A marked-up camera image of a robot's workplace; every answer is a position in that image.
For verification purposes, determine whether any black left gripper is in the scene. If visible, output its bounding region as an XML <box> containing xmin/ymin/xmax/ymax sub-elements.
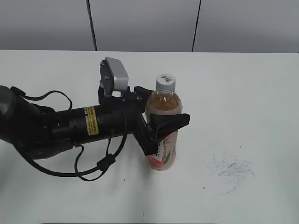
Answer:
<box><xmin>98</xmin><ymin>86</ymin><xmax>190</xmax><ymax>156</ymax></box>

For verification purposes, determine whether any pink oolong tea bottle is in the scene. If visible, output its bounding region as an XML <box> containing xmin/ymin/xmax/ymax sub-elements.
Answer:
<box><xmin>145</xmin><ymin>91</ymin><xmax>182</xmax><ymax>171</ymax></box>

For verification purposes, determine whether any white bottle cap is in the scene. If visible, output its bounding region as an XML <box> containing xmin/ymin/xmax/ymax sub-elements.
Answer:
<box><xmin>156</xmin><ymin>74</ymin><xmax>176</xmax><ymax>94</ymax></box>

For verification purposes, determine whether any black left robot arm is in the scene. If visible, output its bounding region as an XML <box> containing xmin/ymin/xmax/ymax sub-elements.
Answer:
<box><xmin>0</xmin><ymin>86</ymin><xmax>190</xmax><ymax>160</ymax></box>

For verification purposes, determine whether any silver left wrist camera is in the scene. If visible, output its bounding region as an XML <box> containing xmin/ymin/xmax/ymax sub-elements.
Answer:
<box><xmin>100</xmin><ymin>57</ymin><xmax>128</xmax><ymax>97</ymax></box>

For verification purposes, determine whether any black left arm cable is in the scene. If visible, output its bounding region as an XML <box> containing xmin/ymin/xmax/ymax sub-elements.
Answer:
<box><xmin>11</xmin><ymin>86</ymin><xmax>128</xmax><ymax>182</ymax></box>

